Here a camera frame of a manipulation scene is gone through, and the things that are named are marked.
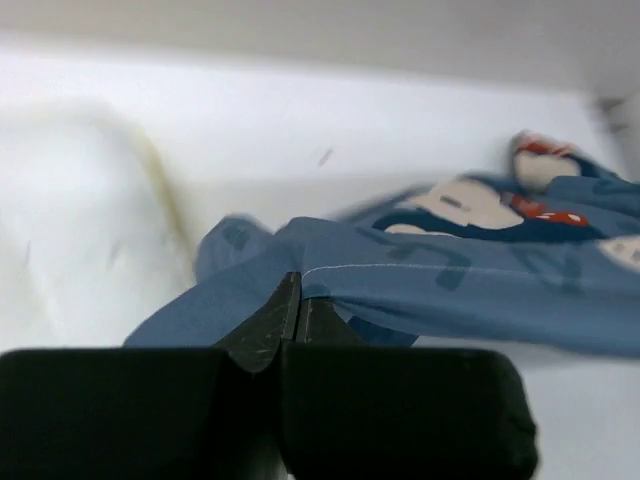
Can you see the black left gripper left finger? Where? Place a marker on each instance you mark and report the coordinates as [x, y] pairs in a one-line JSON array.
[[148, 413]]

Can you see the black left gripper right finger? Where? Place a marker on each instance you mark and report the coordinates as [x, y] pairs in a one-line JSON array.
[[353, 411]]

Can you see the blue cartoon print pillowcase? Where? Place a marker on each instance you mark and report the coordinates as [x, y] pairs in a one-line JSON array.
[[547, 255]]

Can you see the white pillow yellow trim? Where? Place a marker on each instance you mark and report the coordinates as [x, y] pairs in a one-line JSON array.
[[92, 243]]

